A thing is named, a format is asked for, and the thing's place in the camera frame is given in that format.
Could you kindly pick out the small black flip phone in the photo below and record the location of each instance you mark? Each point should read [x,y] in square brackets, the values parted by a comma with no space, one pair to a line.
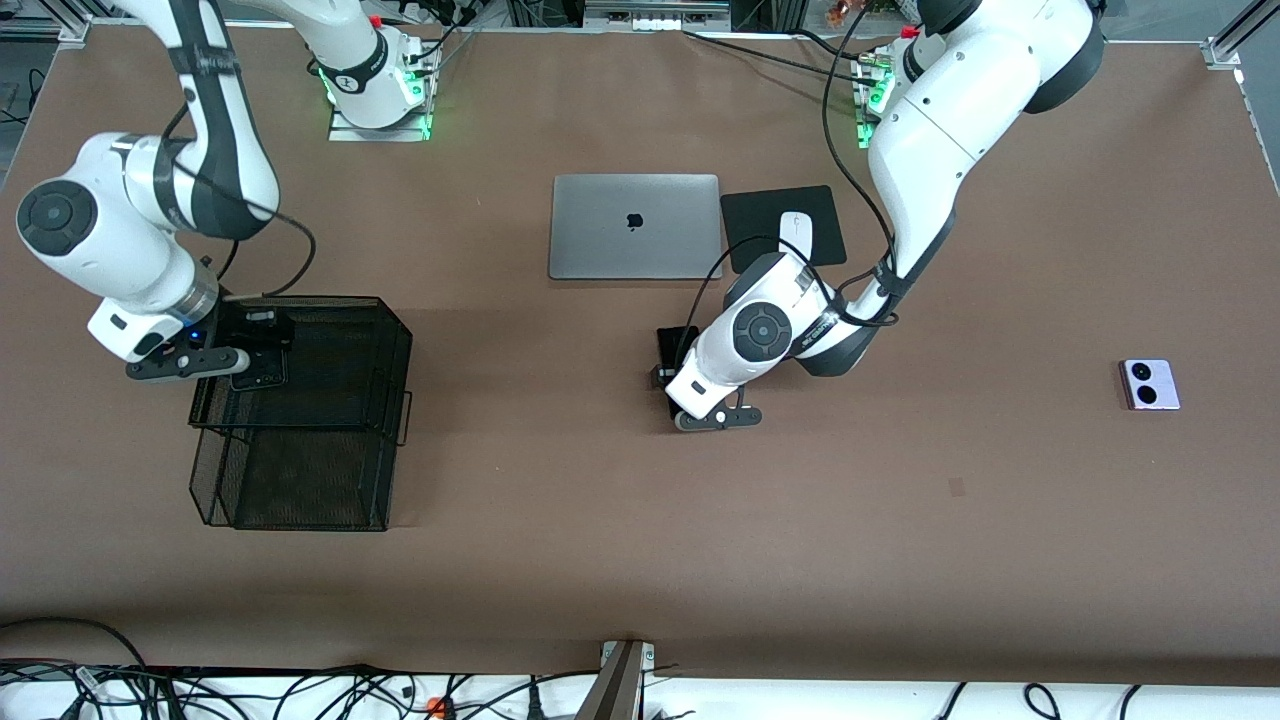
[262,375]

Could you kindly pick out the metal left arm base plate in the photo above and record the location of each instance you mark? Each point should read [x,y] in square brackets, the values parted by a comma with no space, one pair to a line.
[866,135]

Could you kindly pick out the long black phone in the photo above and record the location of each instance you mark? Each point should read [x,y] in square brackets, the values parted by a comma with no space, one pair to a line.
[678,345]

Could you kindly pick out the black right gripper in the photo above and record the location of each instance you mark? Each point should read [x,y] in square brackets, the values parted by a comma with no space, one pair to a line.
[246,331]

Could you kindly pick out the silver closed laptop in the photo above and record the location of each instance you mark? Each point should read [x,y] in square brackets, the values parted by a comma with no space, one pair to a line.
[600,240]

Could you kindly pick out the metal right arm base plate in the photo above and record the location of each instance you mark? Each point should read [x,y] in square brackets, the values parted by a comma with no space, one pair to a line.
[345,133]

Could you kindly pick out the lilac flip phone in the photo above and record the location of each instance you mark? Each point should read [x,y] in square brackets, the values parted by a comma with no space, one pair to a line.
[1150,385]

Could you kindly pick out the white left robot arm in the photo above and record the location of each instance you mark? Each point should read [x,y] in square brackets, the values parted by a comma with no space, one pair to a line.
[930,140]

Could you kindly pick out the white computer mouse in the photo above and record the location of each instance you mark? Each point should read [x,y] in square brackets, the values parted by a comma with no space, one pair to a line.
[796,235]

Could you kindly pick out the grey power strip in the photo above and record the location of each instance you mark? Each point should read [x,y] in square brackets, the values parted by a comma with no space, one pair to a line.
[655,18]

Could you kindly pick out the black mesh two-tier tray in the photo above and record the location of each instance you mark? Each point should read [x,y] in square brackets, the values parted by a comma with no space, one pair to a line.
[320,470]

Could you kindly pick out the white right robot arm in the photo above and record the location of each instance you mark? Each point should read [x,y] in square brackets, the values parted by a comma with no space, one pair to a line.
[100,240]

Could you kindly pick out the black mouse pad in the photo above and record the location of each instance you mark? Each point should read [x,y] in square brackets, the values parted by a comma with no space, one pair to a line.
[750,215]

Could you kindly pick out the aluminium frame corner bracket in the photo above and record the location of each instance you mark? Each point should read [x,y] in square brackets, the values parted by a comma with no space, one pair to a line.
[75,30]
[1220,52]

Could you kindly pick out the grey metal bracket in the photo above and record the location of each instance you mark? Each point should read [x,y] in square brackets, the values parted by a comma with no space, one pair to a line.
[615,685]

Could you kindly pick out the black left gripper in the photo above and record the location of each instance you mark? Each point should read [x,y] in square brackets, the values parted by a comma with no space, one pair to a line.
[676,352]

